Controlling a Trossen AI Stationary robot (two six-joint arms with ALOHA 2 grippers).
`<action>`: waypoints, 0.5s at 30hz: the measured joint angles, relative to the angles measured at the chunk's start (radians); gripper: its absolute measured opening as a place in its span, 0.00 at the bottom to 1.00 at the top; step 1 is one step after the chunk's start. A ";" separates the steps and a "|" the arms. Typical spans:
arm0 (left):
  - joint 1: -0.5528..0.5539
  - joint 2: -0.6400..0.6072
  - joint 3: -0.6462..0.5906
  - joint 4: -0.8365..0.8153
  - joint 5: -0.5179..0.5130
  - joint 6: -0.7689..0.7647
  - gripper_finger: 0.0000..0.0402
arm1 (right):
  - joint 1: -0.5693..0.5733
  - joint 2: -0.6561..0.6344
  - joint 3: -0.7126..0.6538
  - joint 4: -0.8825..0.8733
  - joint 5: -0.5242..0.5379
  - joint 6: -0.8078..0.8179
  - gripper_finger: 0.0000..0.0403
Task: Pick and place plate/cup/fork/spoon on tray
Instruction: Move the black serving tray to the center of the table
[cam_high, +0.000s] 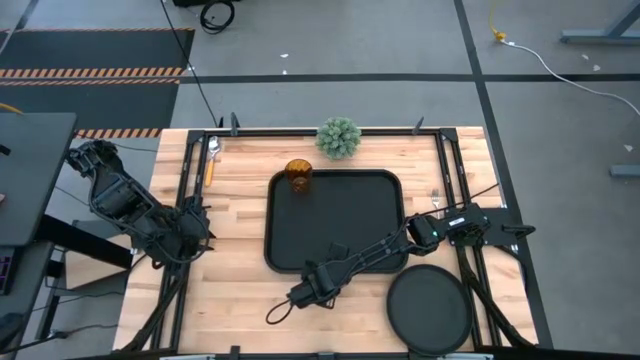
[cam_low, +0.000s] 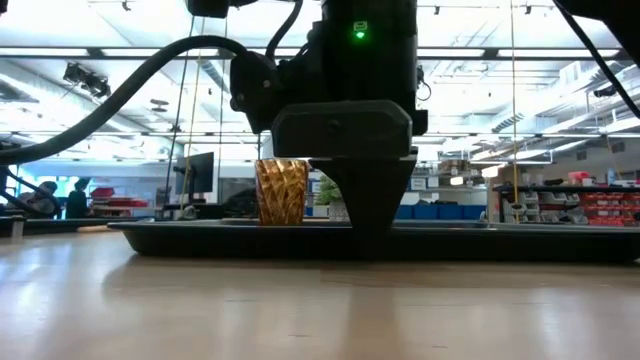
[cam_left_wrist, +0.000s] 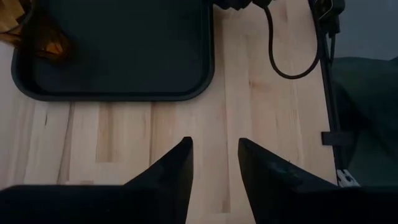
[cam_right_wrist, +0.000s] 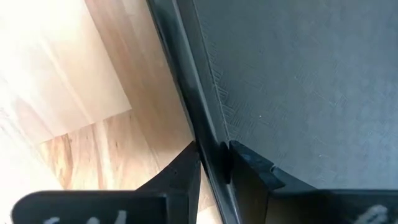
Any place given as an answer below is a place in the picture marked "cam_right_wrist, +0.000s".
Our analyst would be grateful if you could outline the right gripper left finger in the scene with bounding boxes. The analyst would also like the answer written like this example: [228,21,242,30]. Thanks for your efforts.
[11,141,201,224]

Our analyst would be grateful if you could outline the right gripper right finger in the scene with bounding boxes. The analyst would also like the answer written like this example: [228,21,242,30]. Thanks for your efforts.
[220,139,398,224]

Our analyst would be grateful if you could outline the black rectangular tray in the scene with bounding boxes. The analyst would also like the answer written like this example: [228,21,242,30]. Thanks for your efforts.
[146,0,398,224]

